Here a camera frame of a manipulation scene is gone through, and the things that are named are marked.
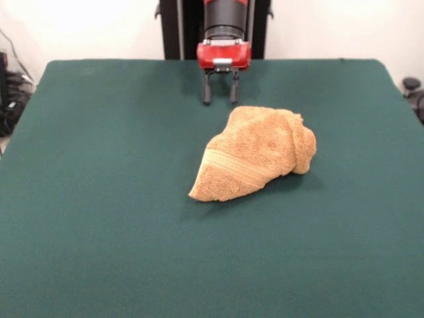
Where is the tan terry towel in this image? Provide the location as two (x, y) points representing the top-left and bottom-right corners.
(187, 105), (317, 203)

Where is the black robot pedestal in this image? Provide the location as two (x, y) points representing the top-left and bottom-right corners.
(154, 0), (276, 61)

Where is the dark green table cloth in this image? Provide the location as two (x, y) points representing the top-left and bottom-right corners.
(0, 58), (424, 318)

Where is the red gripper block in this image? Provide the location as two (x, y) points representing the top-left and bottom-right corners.
(196, 38), (252, 106)

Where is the grey chair base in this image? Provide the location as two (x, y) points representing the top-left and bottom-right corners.
(402, 77), (424, 125)

